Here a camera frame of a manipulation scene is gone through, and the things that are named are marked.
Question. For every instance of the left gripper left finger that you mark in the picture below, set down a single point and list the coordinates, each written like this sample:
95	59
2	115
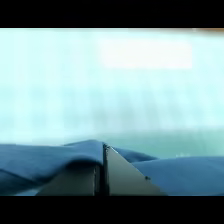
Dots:
76	183

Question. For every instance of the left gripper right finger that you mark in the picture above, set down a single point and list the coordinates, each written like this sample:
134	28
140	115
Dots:
128	180

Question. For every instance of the blue shirt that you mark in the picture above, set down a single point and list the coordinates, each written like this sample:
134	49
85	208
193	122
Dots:
40	161

